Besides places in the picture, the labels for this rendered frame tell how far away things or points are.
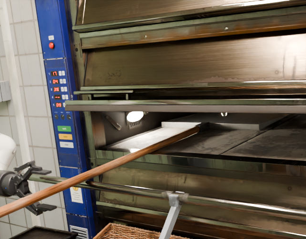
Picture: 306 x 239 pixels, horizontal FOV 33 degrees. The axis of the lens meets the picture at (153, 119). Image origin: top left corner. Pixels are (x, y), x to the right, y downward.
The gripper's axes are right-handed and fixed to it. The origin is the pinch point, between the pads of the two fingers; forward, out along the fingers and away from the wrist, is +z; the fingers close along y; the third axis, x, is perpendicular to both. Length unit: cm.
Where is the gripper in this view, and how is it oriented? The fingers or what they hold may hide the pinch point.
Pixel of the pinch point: (47, 190)
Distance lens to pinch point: 172.9
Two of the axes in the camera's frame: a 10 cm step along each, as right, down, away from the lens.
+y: 1.1, 9.8, 1.7
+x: -6.1, 2.0, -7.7
